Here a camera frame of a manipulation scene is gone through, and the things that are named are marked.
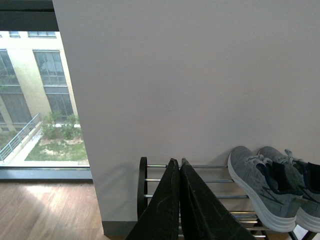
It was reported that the black metal shoe rack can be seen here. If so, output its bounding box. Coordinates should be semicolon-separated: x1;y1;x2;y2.
137;157;318;240

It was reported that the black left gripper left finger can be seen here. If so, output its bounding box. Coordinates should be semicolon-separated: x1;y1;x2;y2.
126;158;180;240

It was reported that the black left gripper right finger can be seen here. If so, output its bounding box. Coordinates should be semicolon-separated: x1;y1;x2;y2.
180;158;255;240

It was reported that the grey sneaker with navy lining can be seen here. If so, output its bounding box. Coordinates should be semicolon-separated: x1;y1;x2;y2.
258;146;320;233

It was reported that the grey knit sneaker white sole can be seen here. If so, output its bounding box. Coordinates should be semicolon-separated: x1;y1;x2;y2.
227;146;304;233

